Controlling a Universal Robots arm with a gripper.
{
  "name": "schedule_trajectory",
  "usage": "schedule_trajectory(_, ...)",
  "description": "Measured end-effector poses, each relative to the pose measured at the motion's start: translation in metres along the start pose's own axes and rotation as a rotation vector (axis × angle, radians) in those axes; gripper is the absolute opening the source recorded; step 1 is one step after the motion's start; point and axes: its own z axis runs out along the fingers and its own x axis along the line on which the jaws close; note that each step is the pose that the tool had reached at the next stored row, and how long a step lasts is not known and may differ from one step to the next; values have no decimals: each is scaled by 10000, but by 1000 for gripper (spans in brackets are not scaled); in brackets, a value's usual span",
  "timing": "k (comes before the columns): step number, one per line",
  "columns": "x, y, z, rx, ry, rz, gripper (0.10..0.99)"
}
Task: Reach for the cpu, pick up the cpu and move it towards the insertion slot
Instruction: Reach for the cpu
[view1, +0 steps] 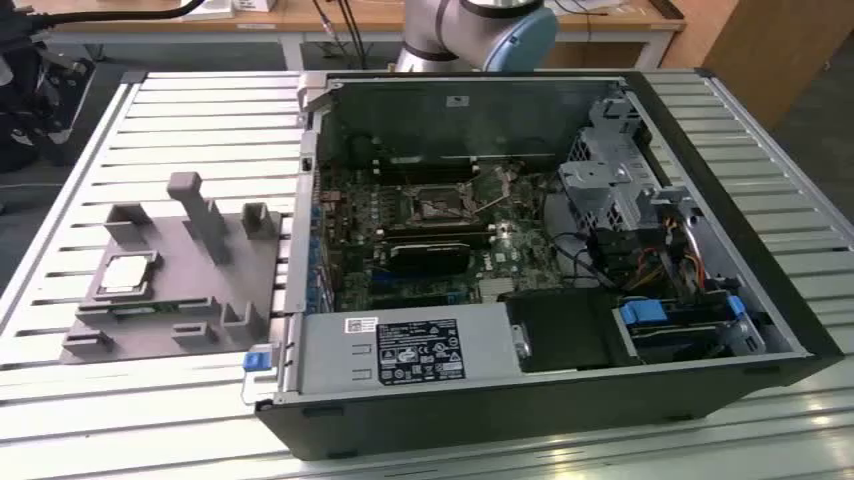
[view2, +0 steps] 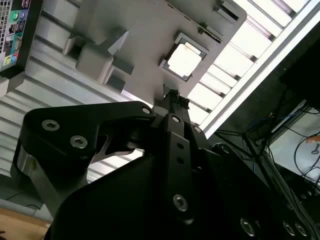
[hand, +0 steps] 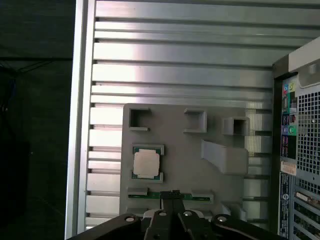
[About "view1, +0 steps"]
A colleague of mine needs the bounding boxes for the silver CPU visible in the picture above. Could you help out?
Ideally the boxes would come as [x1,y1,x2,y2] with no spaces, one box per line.
[98,253,160,295]

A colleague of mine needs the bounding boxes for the black CPU socket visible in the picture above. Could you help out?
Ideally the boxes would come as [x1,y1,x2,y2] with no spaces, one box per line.
[406,184,479,224]

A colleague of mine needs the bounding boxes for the small black graphics card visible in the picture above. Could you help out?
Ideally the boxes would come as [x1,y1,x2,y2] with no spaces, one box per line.
[386,242,473,276]

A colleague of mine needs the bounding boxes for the dark green motherboard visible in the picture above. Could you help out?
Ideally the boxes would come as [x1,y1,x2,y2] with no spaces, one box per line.
[317,164,569,309]

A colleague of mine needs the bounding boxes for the grey power supply with label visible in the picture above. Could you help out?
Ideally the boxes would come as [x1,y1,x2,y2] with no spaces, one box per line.
[293,304,530,392]

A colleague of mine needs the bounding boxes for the black plastic air shroud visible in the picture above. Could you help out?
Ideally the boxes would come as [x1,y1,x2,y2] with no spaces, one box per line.
[503,289,644,374]

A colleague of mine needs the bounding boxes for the grey metal disk bay cage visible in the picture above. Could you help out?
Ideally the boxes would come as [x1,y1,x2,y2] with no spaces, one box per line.
[557,97,704,242]

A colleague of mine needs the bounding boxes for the blue case latch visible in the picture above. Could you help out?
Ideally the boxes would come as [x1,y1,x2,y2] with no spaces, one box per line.
[243,344,277,374]

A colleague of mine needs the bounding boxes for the hard disk in blue carrier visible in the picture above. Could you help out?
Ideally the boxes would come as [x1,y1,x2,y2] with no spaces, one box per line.
[614,293,748,352]

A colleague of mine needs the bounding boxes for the black open PC case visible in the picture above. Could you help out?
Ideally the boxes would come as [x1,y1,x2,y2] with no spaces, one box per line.
[253,69,846,462]

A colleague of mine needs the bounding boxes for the grey parts rack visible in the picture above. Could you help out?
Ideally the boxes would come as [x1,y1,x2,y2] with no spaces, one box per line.
[59,171,290,367]

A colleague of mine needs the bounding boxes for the green RAM stick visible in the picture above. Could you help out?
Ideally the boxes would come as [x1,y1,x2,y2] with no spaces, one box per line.
[110,301,183,317]

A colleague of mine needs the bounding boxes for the wooden desk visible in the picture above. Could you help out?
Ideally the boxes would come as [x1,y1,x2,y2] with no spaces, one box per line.
[39,0,689,71]

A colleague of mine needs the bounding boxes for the white box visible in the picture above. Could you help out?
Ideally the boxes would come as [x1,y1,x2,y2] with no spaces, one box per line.
[182,0,279,21]

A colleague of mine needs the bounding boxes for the brown wooden cabinet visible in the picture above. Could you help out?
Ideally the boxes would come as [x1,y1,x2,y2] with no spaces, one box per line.
[660,0,854,132]

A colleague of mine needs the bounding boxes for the metal socket cover frame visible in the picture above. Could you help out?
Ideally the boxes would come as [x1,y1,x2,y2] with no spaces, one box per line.
[474,165,522,211]

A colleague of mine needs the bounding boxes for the black wire bundle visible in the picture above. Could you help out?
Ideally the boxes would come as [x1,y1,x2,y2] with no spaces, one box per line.
[551,230,630,292]

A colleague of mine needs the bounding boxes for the coloured wire bundle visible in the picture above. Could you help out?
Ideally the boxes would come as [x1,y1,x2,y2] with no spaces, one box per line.
[633,248,710,292]

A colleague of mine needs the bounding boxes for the black equipment with hose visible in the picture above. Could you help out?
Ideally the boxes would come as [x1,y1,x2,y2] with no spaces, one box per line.
[0,0,210,174]

